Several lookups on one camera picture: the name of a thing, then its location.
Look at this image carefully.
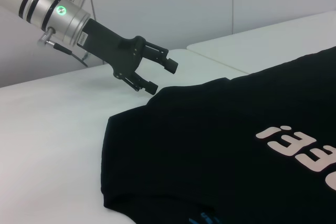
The left arm cable with plug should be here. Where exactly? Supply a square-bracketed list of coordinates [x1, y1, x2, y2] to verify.
[37, 27, 90, 68]

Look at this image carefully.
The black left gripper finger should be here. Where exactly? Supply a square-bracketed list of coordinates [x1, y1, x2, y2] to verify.
[122, 70, 159, 95]
[140, 39, 180, 74]

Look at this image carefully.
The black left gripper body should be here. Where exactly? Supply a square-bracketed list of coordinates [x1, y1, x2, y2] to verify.
[77, 18, 147, 80]

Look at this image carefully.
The thin grey left camera cable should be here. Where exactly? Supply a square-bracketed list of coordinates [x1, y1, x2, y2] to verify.
[88, 0, 98, 24]

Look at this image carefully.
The black t-shirt with FREE print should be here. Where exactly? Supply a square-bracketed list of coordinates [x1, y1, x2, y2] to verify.
[99, 46, 336, 224]

